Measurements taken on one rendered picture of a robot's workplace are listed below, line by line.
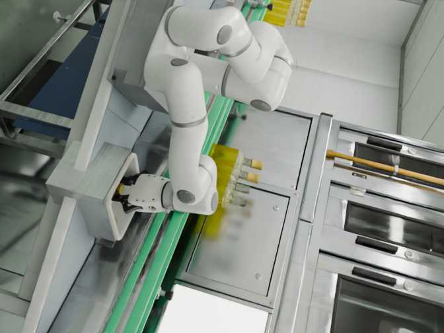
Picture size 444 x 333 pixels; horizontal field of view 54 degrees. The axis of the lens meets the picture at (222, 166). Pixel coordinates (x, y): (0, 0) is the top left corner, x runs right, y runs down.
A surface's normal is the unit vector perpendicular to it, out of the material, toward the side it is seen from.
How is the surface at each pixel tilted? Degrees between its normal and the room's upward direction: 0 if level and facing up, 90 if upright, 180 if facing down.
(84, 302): 90
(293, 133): 90
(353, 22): 90
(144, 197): 106
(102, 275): 90
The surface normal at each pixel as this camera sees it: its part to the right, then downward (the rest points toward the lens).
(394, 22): -0.28, 0.75
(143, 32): -0.09, -0.13
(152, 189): -0.22, -0.61
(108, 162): 0.06, -0.61
